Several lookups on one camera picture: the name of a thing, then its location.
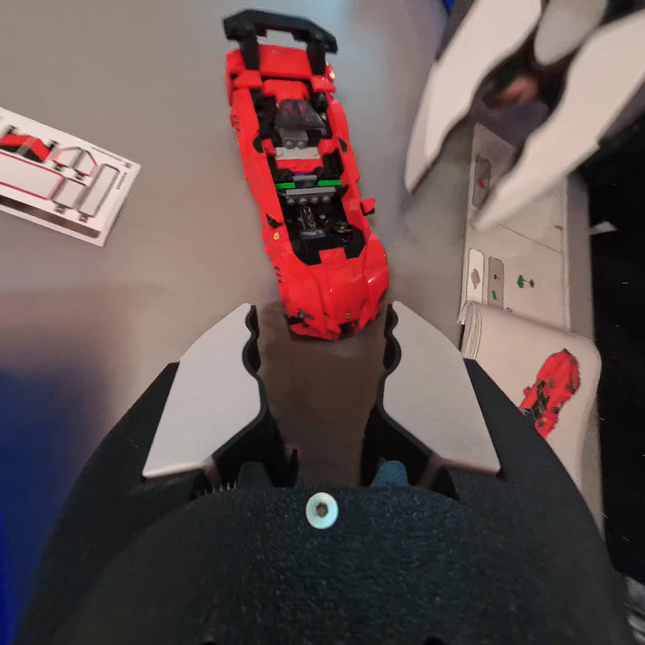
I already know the lego instruction booklet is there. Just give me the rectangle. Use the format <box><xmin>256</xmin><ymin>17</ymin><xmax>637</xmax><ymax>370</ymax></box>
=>
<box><xmin>456</xmin><ymin>123</ymin><xmax>605</xmax><ymax>535</ymax></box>

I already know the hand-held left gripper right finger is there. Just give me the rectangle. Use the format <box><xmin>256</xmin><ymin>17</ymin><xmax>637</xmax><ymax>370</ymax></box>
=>
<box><xmin>375</xmin><ymin>300</ymin><xmax>502</xmax><ymax>477</ymax></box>

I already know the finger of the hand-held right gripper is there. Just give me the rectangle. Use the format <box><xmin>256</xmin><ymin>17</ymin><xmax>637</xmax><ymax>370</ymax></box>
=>
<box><xmin>403</xmin><ymin>0</ymin><xmax>545</xmax><ymax>195</ymax></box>
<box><xmin>474</xmin><ymin>10</ymin><xmax>645</xmax><ymax>232</ymax></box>

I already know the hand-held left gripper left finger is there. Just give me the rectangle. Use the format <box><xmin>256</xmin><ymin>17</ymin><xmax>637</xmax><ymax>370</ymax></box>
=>
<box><xmin>142</xmin><ymin>302</ymin><xmax>268</xmax><ymax>479</ymax></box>

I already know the red lego car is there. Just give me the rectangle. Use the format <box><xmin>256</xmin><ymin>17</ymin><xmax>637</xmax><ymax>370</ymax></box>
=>
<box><xmin>222</xmin><ymin>9</ymin><xmax>391</xmax><ymax>342</ymax></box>

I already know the white sticker sheet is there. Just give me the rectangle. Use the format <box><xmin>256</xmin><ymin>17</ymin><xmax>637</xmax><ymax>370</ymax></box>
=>
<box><xmin>0</xmin><ymin>106</ymin><xmax>142</xmax><ymax>248</ymax></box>

